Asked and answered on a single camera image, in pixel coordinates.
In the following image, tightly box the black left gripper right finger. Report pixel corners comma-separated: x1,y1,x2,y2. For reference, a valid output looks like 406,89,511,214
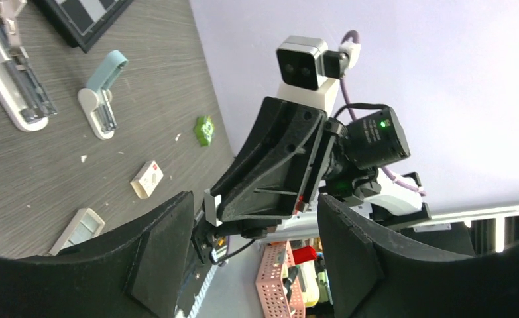
317,195,519,317

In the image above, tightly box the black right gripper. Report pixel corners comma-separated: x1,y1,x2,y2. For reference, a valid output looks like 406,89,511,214
210,97,347,222

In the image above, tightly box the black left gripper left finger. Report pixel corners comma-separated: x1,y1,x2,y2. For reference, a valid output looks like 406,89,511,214
0,191,194,317

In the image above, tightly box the grey staple box tray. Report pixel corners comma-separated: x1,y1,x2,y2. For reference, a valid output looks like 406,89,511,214
48,208,105,256

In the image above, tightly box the white playing card box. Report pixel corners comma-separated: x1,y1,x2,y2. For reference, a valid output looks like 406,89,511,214
130,160,164,199

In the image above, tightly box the small blue grey stapler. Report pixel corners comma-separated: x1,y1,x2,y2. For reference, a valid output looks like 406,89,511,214
77,50,129,140

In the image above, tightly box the white stapler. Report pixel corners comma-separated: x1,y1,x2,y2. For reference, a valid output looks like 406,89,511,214
0,1,58,132

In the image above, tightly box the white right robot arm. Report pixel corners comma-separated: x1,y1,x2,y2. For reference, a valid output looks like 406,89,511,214
203,97,427,232

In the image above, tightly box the green cartoon card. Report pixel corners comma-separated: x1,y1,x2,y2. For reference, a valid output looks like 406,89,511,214
194,115,215,146

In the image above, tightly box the pink perforated basket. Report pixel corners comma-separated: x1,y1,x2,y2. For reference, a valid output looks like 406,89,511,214
255,241,306,317

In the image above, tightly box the black white chessboard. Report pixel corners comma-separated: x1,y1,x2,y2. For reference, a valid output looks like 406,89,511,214
32,0,133,53

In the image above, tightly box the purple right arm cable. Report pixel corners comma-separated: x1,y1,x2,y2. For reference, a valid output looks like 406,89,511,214
339,29,428,197

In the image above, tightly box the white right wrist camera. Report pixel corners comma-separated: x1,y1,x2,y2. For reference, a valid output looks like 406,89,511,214
276,30,361,115

